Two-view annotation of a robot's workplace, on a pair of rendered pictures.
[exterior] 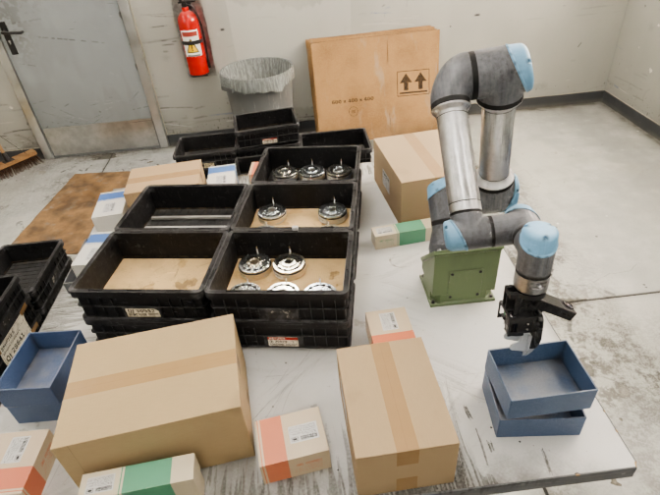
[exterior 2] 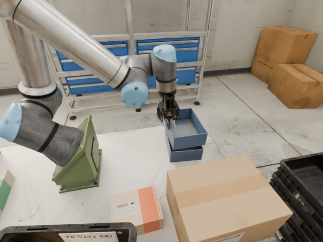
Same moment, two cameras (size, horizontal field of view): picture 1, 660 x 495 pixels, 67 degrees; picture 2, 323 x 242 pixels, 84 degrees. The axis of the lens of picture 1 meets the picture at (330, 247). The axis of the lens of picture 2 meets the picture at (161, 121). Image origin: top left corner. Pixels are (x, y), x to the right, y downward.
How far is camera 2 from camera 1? 1.06 m
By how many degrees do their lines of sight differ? 75
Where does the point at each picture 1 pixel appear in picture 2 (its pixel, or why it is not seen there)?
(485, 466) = not seen: hidden behind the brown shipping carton
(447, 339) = (132, 177)
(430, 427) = (242, 167)
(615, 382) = not seen: hidden behind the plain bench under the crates
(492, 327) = (124, 153)
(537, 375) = (175, 130)
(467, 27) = not seen: outside the picture
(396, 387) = (219, 187)
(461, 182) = (107, 52)
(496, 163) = (45, 66)
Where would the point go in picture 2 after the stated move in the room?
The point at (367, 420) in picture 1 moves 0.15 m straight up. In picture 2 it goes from (257, 206) to (279, 174)
